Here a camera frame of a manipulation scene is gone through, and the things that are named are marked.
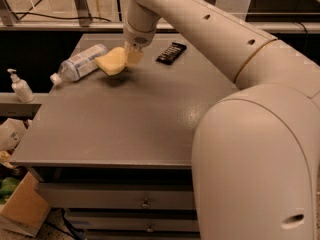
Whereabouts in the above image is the middle grey drawer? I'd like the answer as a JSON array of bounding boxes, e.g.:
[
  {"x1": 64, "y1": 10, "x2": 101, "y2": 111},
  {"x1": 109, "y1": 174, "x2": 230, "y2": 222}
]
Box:
[{"x1": 66, "y1": 210, "x2": 199, "y2": 232}]

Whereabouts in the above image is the metal railing frame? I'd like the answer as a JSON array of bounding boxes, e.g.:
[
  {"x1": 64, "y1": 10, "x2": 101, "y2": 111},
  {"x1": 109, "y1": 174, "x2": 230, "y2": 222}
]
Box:
[{"x1": 0, "y1": 0, "x2": 320, "y2": 34}]

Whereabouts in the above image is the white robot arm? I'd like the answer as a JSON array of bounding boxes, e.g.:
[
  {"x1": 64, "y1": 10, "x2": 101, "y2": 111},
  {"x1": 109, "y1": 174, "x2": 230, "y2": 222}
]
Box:
[{"x1": 124, "y1": 0, "x2": 320, "y2": 240}]

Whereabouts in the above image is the white pump dispenser bottle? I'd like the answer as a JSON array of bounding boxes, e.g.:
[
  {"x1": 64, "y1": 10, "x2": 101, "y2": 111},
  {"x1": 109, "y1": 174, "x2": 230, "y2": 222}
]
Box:
[{"x1": 7, "y1": 69, "x2": 34, "y2": 103}]

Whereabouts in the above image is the yellow sponge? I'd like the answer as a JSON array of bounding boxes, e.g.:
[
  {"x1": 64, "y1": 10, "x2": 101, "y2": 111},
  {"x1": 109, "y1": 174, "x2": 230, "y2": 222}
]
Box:
[{"x1": 94, "y1": 47, "x2": 126, "y2": 76}]

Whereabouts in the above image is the top grey drawer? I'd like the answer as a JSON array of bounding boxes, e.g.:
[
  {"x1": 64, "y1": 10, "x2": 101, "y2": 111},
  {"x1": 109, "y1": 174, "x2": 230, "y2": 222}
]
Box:
[{"x1": 35, "y1": 183, "x2": 195, "y2": 210}]

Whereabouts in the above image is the clear plastic water bottle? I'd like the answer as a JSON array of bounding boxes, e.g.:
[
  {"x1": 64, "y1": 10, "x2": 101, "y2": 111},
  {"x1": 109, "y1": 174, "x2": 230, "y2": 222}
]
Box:
[{"x1": 50, "y1": 44, "x2": 108, "y2": 85}]

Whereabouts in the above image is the cardboard box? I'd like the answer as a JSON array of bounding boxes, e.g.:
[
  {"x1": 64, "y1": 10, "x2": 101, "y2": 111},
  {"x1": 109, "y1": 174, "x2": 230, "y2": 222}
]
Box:
[{"x1": 0, "y1": 173, "x2": 51, "y2": 237}]

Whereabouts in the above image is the grey drawer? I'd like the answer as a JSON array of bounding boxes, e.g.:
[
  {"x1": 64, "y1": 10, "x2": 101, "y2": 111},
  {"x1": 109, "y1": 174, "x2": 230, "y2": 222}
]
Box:
[
  {"x1": 35, "y1": 183, "x2": 195, "y2": 210},
  {"x1": 66, "y1": 210, "x2": 199, "y2": 232}
]

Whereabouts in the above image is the green object in box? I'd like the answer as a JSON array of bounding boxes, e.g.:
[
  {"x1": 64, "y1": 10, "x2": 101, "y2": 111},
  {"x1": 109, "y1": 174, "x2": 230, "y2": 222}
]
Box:
[{"x1": 0, "y1": 177, "x2": 20, "y2": 205}]

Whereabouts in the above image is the grey drawer cabinet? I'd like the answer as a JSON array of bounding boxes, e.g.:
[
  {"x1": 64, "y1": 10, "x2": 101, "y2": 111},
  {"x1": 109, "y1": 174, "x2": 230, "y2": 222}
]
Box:
[{"x1": 12, "y1": 34, "x2": 236, "y2": 240}]

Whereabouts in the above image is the black floor cable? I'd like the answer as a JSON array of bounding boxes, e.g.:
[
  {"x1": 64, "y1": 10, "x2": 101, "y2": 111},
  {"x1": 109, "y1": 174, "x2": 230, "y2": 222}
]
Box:
[{"x1": 13, "y1": 11, "x2": 113, "y2": 23}]

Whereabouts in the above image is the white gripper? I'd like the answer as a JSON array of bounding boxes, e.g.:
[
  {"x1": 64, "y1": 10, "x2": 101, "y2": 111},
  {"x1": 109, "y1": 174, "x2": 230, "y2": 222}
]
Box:
[{"x1": 123, "y1": 22, "x2": 156, "y2": 67}]

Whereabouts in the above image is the black snack bar wrapper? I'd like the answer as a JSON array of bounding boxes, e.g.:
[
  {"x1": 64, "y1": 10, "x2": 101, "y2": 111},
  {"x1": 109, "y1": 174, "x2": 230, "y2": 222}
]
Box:
[{"x1": 156, "y1": 42, "x2": 187, "y2": 65}]

